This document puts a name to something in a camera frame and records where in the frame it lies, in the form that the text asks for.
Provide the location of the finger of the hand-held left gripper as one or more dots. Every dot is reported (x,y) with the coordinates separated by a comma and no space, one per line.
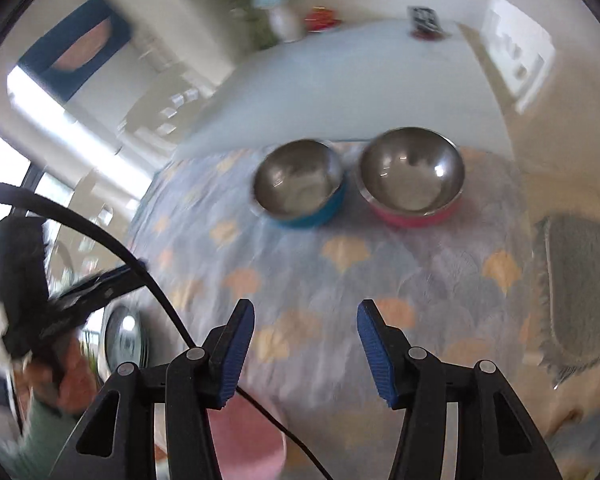
(110,282)

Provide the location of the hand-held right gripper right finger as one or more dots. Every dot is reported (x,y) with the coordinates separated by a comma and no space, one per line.
(375,355)

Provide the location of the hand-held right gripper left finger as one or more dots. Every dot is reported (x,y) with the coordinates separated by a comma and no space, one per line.
(237,355)

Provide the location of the small blue floral plate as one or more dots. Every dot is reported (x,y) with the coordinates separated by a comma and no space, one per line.
(122,340)

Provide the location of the large blue floral plate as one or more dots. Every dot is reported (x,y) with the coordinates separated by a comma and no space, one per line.
(144,355)

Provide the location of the pink cartoon bowl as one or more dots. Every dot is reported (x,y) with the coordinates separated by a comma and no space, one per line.
(250,440)

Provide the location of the pink steel bowl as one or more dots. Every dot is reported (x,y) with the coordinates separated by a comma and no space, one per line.
(410,175)

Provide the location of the blue steel bowl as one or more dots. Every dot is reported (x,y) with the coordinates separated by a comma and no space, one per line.
(295,180)

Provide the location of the person's left hand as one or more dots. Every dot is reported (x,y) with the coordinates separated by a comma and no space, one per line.
(72,380)

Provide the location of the grey leaf-patterned tablecloth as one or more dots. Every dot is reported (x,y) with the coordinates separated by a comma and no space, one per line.
(330,270)

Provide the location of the white cutout-back chair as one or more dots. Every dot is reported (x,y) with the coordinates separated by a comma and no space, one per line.
(517,50)
(165,110)

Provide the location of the grey fringed rug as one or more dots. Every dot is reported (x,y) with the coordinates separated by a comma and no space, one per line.
(580,290)

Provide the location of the glass vase with green stems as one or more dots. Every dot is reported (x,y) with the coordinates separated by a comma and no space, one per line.
(252,25)

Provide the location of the white ceramic vase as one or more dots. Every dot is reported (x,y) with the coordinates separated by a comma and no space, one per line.
(285,25)

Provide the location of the red lidded teacup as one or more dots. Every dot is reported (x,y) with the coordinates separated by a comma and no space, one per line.
(322,19)

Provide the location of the black phone stand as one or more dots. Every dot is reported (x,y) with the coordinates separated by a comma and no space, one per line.
(425,20)

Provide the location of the blue wall picture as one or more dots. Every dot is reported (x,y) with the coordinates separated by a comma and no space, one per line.
(75,45)

